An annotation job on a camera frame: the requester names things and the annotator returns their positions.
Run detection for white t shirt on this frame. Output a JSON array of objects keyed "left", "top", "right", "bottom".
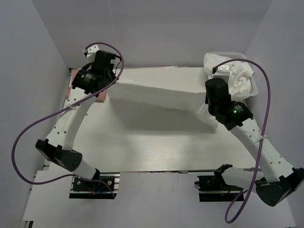
[{"left": 107, "top": 69, "right": 218, "bottom": 128}]

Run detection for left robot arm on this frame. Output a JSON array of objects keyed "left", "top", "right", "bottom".
[{"left": 35, "top": 50, "right": 117, "bottom": 190}]

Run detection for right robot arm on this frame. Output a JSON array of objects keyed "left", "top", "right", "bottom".
[{"left": 205, "top": 78, "right": 304, "bottom": 207}]

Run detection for crumpled white shirts in basket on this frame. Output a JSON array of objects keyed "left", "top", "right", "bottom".
[{"left": 203, "top": 52, "right": 255, "bottom": 99}]

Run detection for folded pink t shirt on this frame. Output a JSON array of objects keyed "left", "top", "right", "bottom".
[{"left": 65, "top": 69, "right": 106, "bottom": 103}]

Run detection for white plastic basket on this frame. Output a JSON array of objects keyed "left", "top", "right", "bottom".
[{"left": 206, "top": 51, "right": 259, "bottom": 100}]

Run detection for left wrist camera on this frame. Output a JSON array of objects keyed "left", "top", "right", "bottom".
[{"left": 83, "top": 44, "right": 99, "bottom": 58}]

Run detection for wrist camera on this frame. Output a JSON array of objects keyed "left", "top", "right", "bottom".
[
  {"left": 83, "top": 44, "right": 99, "bottom": 58},
  {"left": 212, "top": 65, "right": 231, "bottom": 83}
]

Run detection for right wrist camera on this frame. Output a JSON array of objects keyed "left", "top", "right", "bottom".
[{"left": 212, "top": 65, "right": 231, "bottom": 83}]

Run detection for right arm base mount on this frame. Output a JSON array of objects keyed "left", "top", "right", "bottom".
[{"left": 194, "top": 175, "right": 242, "bottom": 202}]

